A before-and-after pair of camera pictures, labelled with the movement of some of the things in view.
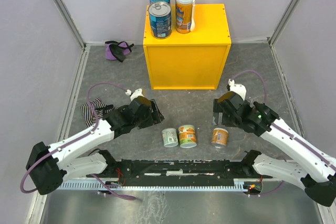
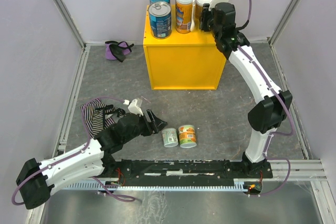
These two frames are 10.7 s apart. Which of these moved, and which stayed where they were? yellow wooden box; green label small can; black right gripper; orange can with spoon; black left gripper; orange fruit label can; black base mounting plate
Moved: black left gripper; black right gripper
Stayed: yellow wooden box; green label small can; orange fruit label can; black base mounting plate; orange can with spoon
